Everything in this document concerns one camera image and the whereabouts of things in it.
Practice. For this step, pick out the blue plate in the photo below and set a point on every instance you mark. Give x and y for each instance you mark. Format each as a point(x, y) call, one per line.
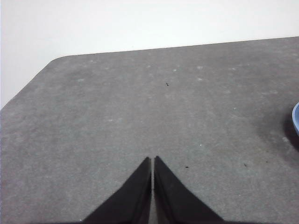
point(296, 119)

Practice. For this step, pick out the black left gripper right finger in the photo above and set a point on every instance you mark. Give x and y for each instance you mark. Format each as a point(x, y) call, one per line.
point(175, 200)

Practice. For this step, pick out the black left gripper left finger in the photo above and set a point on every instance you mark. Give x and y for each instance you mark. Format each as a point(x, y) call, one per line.
point(130, 200)

